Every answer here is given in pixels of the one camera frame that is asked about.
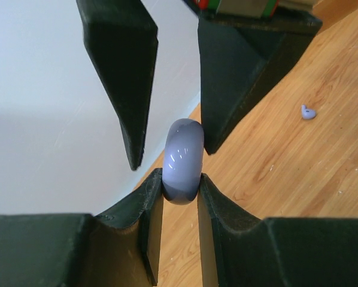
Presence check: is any purple earbud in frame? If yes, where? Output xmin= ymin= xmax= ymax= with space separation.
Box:
xmin=301 ymin=105 xmax=317 ymax=120

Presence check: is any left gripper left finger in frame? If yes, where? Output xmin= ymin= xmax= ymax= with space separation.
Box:
xmin=0 ymin=168 xmax=163 ymax=286

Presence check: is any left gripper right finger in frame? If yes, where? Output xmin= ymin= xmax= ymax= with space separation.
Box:
xmin=198 ymin=175 xmax=358 ymax=286

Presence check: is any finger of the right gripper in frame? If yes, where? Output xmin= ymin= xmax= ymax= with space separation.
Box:
xmin=198 ymin=11 xmax=322 ymax=154
xmin=77 ymin=0 xmax=158 ymax=170

